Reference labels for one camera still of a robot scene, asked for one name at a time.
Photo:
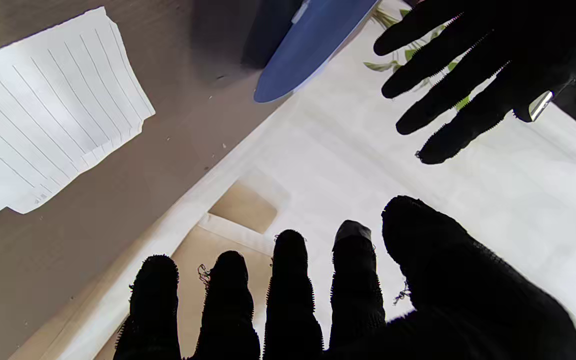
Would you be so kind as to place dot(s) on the white lined letter paper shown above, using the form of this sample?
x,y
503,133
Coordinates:
x,y
53,110

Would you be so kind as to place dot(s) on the white sheer curtain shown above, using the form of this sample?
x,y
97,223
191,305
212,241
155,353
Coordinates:
x,y
343,150

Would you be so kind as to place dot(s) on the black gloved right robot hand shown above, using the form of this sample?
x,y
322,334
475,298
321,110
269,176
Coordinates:
x,y
458,310

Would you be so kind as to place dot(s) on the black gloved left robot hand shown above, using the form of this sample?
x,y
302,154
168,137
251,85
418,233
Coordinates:
x,y
493,45

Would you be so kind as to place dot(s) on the blue file folder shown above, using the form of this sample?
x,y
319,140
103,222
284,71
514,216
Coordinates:
x,y
308,45

